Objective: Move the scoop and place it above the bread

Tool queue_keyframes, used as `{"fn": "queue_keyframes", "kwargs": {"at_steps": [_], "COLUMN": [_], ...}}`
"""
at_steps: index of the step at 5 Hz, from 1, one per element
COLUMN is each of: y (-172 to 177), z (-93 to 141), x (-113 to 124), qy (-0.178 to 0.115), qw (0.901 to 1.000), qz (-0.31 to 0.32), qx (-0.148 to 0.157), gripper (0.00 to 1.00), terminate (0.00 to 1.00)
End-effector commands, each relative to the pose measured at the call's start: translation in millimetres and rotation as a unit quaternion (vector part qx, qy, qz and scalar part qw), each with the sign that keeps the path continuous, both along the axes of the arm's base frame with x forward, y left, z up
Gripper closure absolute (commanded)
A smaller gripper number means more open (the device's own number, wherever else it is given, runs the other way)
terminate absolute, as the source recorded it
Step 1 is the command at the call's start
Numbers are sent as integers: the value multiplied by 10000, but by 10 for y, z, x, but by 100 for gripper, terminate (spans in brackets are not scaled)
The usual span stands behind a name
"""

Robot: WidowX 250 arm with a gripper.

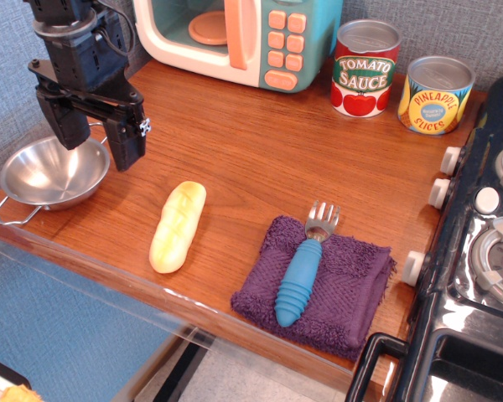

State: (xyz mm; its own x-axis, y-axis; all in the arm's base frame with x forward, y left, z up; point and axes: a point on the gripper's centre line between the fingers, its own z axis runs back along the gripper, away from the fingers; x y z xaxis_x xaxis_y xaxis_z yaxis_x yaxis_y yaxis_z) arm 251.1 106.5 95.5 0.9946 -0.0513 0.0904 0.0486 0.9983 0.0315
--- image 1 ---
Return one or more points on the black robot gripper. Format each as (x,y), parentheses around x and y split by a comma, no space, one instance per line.
(83,77)

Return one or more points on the blue handled metal fork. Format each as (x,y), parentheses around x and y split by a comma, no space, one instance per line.
(296,286)

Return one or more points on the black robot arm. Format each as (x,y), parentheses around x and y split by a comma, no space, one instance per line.
(79,14)

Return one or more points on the yellow toy bread loaf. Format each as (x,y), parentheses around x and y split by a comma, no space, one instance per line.
(177,226)

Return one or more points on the teal toy microwave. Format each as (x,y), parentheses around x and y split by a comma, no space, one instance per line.
(274,45)

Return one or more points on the yellow object at corner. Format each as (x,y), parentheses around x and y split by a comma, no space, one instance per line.
(20,393)

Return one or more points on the tomato sauce can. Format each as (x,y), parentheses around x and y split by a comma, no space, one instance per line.
(365,60)

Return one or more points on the purple folded cloth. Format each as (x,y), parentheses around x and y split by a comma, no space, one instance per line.
(350,284)

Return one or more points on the white stove knob bottom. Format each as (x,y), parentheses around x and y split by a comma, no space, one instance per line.
(412,267)

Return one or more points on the white stove knob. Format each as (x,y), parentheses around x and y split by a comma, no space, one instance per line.
(450,159)
(439,192)
(412,267)

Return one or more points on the pineapple slices can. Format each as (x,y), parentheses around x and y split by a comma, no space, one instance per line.
(435,93)

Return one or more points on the white stove knob middle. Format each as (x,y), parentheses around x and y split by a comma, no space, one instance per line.
(439,192)

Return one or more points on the white stove knob top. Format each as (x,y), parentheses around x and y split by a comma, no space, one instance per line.
(450,159)

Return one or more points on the black toy stove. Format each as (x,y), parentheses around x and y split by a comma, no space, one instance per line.
(455,332)

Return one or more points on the silver metal bowl with handles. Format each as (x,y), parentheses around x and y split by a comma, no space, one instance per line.
(47,176)

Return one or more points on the black oven door handle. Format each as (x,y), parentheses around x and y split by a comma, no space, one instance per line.
(377,345)

